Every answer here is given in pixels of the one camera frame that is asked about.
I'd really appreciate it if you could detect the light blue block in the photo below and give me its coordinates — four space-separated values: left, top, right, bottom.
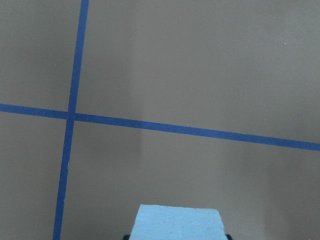
129 204 228 240

